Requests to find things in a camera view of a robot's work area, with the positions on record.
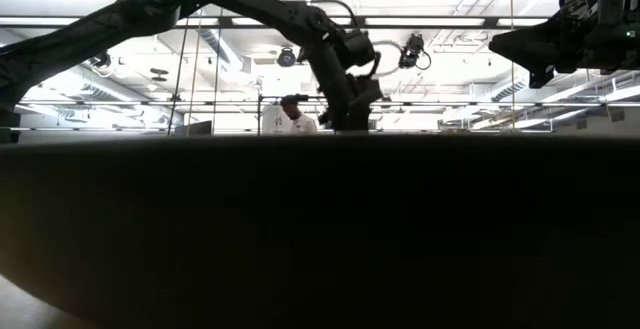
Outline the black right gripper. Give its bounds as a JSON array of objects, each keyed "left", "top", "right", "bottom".
[{"left": 488, "top": 16, "right": 640, "bottom": 90}]

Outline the dark computer monitor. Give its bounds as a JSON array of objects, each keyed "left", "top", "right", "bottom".
[{"left": 173, "top": 120, "right": 214, "bottom": 138}]

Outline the white poster board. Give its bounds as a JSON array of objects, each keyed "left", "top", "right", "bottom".
[{"left": 261, "top": 103, "right": 293, "bottom": 135}]

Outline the black overhead camera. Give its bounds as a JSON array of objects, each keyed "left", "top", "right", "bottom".
[{"left": 398, "top": 32, "right": 433, "bottom": 72}]

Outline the round ceiling spotlight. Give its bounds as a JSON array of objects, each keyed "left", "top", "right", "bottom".
[{"left": 276, "top": 47, "right": 298, "bottom": 69}]

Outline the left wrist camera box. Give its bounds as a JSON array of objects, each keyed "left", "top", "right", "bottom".
[{"left": 341, "top": 29, "right": 377, "bottom": 69}]

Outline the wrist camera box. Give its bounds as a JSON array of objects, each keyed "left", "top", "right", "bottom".
[
  {"left": 558, "top": 0, "right": 627, "bottom": 38},
  {"left": 341, "top": 29, "right": 377, "bottom": 69}
]

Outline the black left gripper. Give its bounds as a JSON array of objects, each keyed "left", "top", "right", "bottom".
[{"left": 305, "top": 38, "right": 384, "bottom": 132}]

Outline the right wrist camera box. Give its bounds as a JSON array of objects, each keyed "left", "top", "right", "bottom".
[{"left": 558, "top": 0, "right": 627, "bottom": 38}]

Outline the person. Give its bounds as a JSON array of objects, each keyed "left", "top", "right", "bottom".
[{"left": 279, "top": 94, "right": 319, "bottom": 136}]

